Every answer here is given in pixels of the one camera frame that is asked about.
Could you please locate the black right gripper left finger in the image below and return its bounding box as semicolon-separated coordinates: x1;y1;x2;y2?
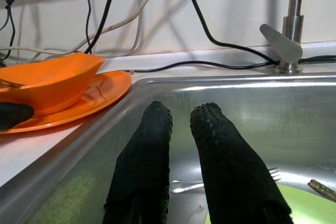
101;100;173;224

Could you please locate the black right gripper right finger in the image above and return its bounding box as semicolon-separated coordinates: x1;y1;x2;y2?
189;102;293;224

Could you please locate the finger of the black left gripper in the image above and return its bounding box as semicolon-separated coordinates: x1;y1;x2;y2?
0;102;35;131

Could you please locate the patterned wooden chopstick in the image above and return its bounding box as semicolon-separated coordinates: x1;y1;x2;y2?
307;183;336;204
309;179;336;197

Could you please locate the steel kitchen faucet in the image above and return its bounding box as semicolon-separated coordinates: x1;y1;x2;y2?
259;0;307;74

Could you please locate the orange plastic bowl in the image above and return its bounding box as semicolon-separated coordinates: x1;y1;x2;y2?
0;52;106;117

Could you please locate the stainless steel sink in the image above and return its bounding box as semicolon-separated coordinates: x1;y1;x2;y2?
0;73;336;224

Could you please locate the orange plastic plate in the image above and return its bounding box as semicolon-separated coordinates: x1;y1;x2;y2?
0;71;132;134

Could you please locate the light green plate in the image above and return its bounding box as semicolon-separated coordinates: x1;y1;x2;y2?
204;184;336;224

